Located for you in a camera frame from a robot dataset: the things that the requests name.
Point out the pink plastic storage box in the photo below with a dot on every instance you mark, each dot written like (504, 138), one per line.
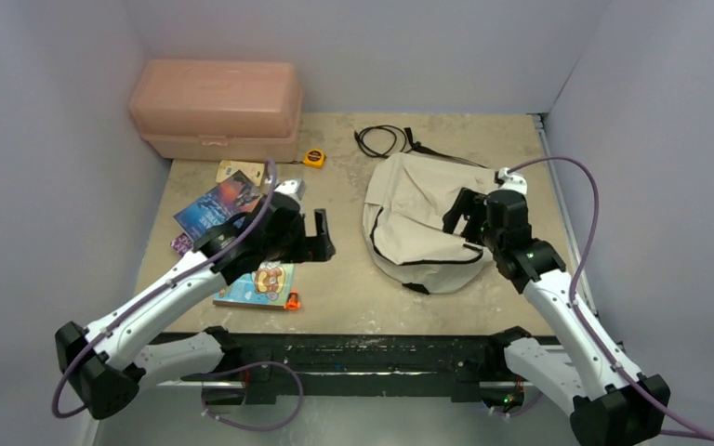
(215, 110)

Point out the yellow tape measure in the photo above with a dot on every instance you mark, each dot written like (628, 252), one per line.
(314, 158)

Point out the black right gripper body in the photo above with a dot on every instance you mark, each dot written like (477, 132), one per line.
(471, 217)

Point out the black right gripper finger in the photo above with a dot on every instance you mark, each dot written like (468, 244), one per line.
(473, 210)
(460, 207)

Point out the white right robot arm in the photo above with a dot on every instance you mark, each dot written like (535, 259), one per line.
(608, 399)

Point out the orange pencil sharpener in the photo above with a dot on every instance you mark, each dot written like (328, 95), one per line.
(292, 302)

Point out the beige canvas backpack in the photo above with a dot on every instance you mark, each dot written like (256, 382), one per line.
(410, 190)

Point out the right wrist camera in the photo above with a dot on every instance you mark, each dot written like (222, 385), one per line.
(507, 180)

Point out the cartoon bear picture book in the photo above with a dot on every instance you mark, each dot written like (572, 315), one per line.
(267, 287)

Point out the tan paper card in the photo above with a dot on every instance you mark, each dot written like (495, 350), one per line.
(253, 171)

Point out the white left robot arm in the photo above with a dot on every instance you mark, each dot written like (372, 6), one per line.
(110, 360)

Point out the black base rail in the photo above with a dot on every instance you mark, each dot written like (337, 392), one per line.
(461, 368)

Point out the purple paperback book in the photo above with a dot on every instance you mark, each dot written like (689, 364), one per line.
(182, 244)

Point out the blue Jane Eyre book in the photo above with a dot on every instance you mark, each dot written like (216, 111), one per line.
(234, 195)

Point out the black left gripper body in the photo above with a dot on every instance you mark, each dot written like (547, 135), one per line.
(293, 247)

